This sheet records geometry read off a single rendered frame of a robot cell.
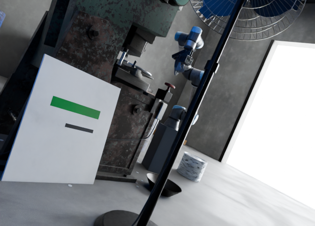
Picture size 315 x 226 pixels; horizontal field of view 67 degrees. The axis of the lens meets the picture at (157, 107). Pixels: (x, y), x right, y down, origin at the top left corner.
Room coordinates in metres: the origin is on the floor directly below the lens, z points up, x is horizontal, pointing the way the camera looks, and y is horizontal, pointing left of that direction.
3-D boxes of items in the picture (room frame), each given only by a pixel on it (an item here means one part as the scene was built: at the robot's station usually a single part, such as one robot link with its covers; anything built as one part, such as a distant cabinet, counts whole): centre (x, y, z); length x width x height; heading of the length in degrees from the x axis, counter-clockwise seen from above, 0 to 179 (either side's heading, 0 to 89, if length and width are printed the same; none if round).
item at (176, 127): (2.35, -0.20, 0.50); 0.15 x 0.15 x 0.10
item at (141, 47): (1.78, 0.35, 1.04); 0.17 x 0.15 x 0.30; 135
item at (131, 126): (1.47, 0.29, 0.45); 0.92 x 0.12 x 0.90; 135
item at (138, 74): (1.64, 0.26, 0.76); 0.17 x 0.06 x 0.10; 45
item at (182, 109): (2.34, -0.20, 0.62); 0.13 x 0.12 x 0.14; 65
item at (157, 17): (1.65, 0.48, 0.83); 0.79 x 0.43 x 1.34; 135
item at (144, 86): (1.75, 0.38, 0.68); 0.45 x 0.30 x 0.06; 45
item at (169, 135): (2.35, -0.20, 0.23); 0.18 x 0.18 x 0.45; 25
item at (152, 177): (1.83, -0.28, 0.04); 0.30 x 0.30 x 0.07
